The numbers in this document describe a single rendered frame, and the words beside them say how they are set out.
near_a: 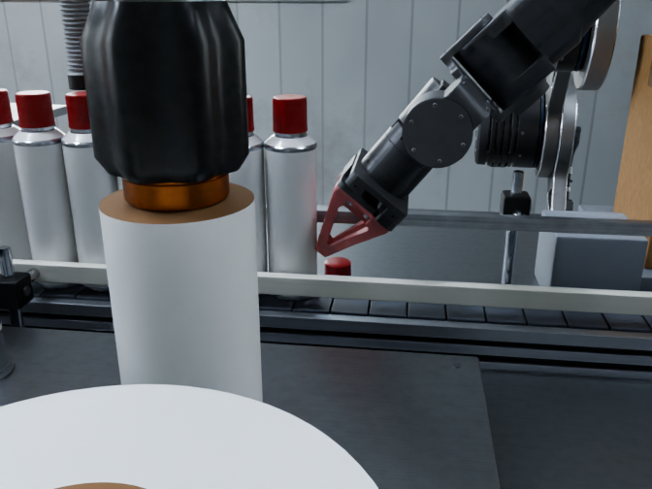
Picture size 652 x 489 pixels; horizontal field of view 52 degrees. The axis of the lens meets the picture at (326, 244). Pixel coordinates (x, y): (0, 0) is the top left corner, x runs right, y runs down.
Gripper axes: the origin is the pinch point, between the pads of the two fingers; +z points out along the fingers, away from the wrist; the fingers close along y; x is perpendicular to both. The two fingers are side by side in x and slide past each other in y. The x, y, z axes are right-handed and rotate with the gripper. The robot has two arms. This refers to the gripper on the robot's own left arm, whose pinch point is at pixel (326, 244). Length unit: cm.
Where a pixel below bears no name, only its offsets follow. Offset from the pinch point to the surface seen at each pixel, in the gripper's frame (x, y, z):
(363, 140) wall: 15, -247, 43
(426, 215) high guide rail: 6.3, -2.9, -8.3
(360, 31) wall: -17, -248, 6
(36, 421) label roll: -10.1, 43.8, -3.7
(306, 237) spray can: -2.3, 1.9, 0.0
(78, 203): -22.2, 3.0, 12.1
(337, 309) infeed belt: 4.7, 3.6, 3.3
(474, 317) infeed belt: 15.3, 3.8, -5.2
